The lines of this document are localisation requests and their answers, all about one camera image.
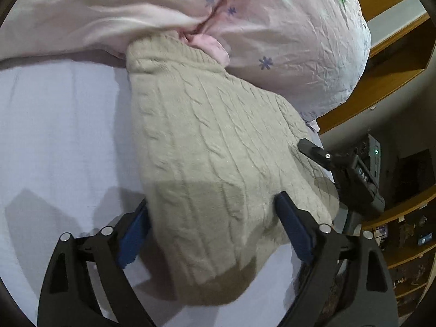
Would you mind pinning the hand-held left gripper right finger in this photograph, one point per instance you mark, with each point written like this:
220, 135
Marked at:
294, 226

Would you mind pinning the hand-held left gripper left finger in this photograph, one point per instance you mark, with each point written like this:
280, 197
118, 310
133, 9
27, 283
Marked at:
134, 231

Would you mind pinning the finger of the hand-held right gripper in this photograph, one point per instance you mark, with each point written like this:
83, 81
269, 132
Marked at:
315, 150

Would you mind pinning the wooden shelf unit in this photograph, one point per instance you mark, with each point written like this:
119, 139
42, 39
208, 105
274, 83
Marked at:
398, 163

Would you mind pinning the pink cloth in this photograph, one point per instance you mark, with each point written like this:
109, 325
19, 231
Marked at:
211, 46

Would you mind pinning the pink floral quilt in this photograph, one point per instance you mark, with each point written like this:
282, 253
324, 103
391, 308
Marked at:
238, 20

